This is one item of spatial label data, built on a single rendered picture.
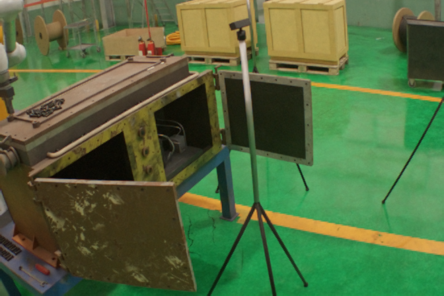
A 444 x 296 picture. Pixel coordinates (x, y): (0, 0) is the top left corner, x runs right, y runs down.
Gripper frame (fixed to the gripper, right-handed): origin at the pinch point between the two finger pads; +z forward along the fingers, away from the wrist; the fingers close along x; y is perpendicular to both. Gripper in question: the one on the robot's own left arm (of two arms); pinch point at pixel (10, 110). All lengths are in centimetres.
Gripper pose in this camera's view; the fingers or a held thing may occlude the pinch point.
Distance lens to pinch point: 234.7
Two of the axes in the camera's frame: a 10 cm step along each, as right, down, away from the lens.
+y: -5.3, 4.1, -7.4
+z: 1.1, 9.0, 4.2
